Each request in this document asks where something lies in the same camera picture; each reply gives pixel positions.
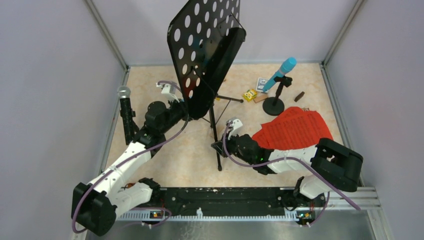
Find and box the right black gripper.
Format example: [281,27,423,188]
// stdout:
[213,129,255,165]

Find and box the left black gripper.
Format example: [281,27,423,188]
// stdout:
[159,94,209,134]

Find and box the red sheet music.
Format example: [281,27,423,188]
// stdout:
[252,106,333,151]

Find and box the black music stand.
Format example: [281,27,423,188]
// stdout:
[166,0,247,172]

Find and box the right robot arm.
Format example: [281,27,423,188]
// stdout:
[211,134,364,206]

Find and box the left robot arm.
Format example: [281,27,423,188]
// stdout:
[71,100,190,236]

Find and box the black silver-head microphone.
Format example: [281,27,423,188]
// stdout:
[117,85,137,147]

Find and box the yellow toy block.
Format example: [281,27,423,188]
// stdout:
[242,89,258,102]

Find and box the wooden block near card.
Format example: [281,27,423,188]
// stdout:
[253,94,268,104]

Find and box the black round-base microphone stand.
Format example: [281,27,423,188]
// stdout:
[262,76,293,116]

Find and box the blue playing card box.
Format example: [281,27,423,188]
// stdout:
[255,77,269,93]

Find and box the dark brown wooden block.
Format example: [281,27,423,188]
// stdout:
[294,91,305,103]

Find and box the blue toy microphone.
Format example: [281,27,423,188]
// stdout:
[262,57,297,93]

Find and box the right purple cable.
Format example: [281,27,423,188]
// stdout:
[221,121,362,227]

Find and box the purple cable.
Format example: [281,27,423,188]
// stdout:
[71,80,191,234]
[221,121,362,227]

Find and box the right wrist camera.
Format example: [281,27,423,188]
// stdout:
[225,117,243,140]

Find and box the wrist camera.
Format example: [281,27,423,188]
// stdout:
[225,117,243,140]
[156,81,181,103]

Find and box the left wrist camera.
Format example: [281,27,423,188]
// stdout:
[156,81,181,103]

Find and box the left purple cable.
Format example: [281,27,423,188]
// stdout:
[71,80,191,234]

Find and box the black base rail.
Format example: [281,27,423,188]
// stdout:
[141,187,326,217]

